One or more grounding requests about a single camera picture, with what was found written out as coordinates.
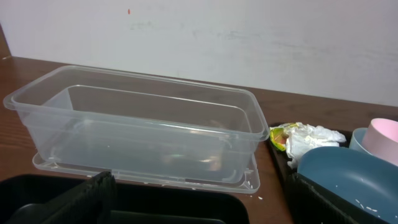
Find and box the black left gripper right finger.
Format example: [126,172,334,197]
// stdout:
[287,173,385,224]

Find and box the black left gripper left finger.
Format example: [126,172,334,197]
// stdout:
[6,171,116,224]

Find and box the pink plastic cup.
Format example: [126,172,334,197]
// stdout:
[361,118,397,165]

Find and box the dark brown serving tray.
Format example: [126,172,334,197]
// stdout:
[266,124,354,194]

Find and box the clear plastic lid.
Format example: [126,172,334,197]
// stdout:
[32,154,261,194]

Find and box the dark blue plate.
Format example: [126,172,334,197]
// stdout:
[297,147,397,223]

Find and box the black plastic bin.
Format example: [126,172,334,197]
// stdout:
[1,174,249,223]

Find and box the light blue bowl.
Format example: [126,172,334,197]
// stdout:
[349,128,371,154]

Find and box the green yellow snack wrapper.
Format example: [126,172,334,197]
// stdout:
[270,123,298,151]

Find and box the clear plastic container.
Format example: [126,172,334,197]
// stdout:
[3,65,269,183]

